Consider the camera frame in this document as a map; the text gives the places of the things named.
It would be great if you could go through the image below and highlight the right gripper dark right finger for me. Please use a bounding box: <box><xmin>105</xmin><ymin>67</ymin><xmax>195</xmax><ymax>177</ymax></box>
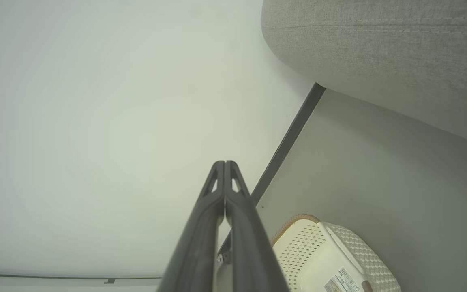
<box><xmin>224</xmin><ymin>161</ymin><xmax>290</xmax><ymax>292</ymax></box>

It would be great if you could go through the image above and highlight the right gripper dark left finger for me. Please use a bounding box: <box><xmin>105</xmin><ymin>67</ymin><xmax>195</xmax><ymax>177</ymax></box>
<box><xmin>156</xmin><ymin>161</ymin><xmax>226</xmax><ymax>292</ymax></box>

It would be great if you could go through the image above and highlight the grey fabric sofa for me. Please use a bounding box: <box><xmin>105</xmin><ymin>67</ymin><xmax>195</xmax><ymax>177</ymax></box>
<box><xmin>261</xmin><ymin>0</ymin><xmax>467</xmax><ymax>150</ymax></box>

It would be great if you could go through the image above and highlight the grey metal tube leg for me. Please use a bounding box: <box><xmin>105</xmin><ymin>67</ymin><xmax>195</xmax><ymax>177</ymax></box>
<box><xmin>216</xmin><ymin>231</ymin><xmax>234</xmax><ymax>266</ymax></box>

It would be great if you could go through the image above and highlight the white perforated laundry basket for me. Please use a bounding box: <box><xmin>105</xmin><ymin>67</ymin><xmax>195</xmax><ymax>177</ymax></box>
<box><xmin>271</xmin><ymin>214</ymin><xmax>402</xmax><ymax>292</ymax></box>

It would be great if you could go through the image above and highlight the white barcode label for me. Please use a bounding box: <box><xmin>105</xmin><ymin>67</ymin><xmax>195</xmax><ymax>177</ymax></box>
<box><xmin>323</xmin><ymin>267</ymin><xmax>366</xmax><ymax>292</ymax></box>

